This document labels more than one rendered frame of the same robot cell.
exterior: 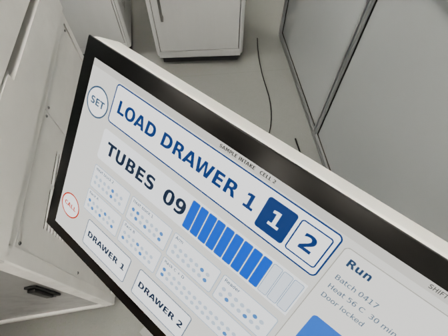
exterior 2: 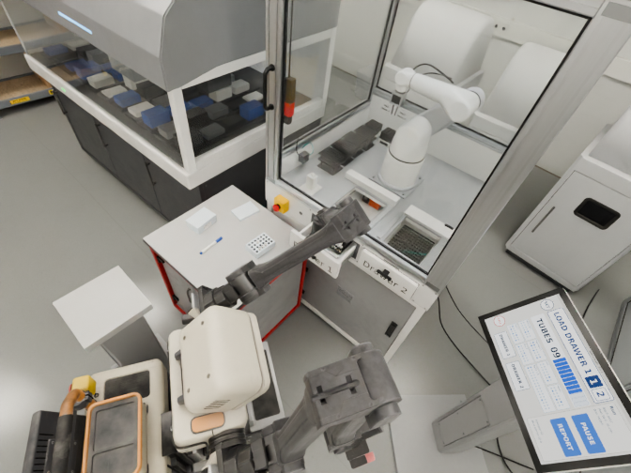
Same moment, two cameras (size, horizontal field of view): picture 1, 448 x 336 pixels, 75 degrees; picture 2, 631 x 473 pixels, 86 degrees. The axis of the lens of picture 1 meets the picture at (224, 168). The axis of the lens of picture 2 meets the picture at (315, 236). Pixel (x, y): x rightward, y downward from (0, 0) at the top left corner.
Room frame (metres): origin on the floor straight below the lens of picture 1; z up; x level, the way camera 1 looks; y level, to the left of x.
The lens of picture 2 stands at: (-0.84, 0.33, 2.12)
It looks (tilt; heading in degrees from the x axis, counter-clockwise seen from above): 49 degrees down; 41
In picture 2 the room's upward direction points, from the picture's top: 10 degrees clockwise
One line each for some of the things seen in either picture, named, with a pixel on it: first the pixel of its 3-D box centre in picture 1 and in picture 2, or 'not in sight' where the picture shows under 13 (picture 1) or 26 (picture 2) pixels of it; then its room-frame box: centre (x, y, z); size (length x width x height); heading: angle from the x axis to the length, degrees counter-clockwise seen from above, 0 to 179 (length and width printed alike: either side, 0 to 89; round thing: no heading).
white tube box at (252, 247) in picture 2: not in sight; (260, 245); (-0.22, 1.22, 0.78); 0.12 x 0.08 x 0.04; 6
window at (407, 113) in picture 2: not in sight; (370, 130); (0.09, 0.96, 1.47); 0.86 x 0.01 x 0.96; 99
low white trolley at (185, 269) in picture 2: not in sight; (235, 281); (-0.31, 1.35, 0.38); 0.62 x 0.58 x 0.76; 99
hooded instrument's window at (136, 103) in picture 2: not in sight; (167, 46); (0.12, 2.74, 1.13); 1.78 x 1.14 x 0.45; 99
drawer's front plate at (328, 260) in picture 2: not in sight; (314, 253); (-0.09, 0.97, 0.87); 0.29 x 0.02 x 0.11; 99
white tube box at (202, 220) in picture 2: not in sight; (201, 221); (-0.37, 1.53, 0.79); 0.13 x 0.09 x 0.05; 14
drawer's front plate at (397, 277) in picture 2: not in sight; (386, 273); (0.10, 0.69, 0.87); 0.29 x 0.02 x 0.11; 99
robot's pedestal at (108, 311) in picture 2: not in sight; (130, 341); (-0.92, 1.37, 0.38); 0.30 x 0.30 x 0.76; 6
